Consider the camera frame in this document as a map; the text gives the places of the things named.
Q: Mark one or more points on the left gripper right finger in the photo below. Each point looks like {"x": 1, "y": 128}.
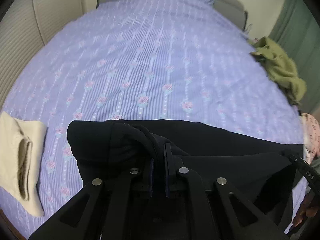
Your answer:
{"x": 220, "y": 212}

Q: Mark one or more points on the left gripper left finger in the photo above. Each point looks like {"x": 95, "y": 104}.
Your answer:
{"x": 100, "y": 204}

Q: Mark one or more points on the black pants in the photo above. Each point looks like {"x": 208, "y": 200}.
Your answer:
{"x": 254, "y": 166}

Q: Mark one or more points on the right hand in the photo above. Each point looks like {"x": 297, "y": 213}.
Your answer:
{"x": 309, "y": 207}

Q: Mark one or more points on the pink patterned garment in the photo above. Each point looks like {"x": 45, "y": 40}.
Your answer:
{"x": 311, "y": 136}

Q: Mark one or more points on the olive green garment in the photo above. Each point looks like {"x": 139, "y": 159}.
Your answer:
{"x": 280, "y": 68}

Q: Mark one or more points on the folded cream garment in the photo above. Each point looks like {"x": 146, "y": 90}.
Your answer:
{"x": 22, "y": 145}

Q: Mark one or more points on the green curtain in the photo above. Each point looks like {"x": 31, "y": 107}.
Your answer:
{"x": 297, "y": 32}

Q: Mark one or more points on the purple floral bed sheet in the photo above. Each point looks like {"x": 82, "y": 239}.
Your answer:
{"x": 142, "y": 60}

